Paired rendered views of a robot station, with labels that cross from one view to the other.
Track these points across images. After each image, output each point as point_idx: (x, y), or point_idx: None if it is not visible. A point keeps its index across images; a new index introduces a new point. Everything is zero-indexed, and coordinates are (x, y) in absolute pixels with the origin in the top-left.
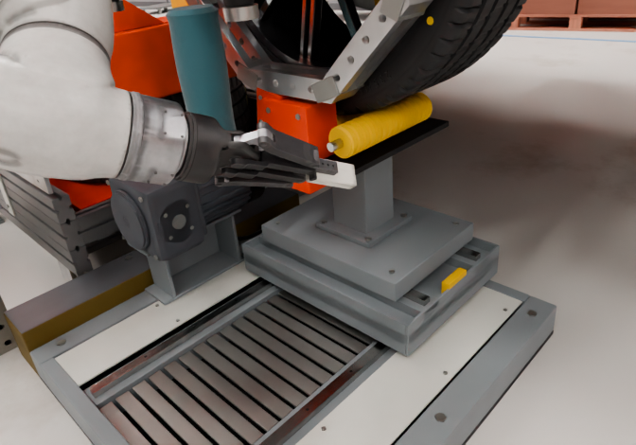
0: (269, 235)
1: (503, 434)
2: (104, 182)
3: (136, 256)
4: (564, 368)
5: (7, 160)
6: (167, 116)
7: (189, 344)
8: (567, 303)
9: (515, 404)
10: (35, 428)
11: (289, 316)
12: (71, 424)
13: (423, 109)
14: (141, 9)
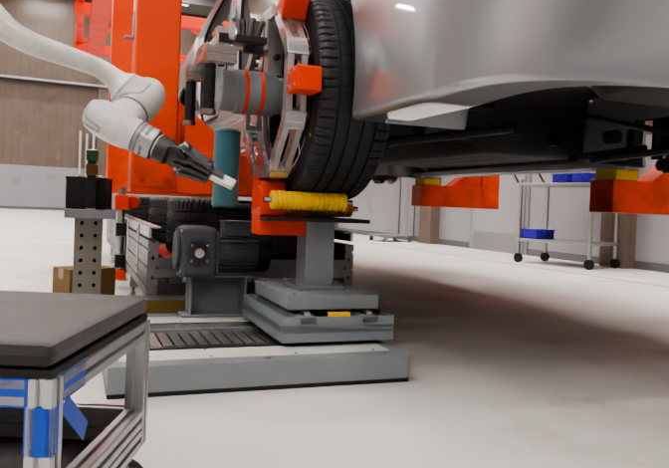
0: (257, 286)
1: (310, 391)
2: None
3: (184, 296)
4: (389, 388)
5: (97, 129)
6: (151, 130)
7: (177, 329)
8: (443, 377)
9: (334, 388)
10: None
11: (245, 335)
12: None
13: (338, 200)
14: None
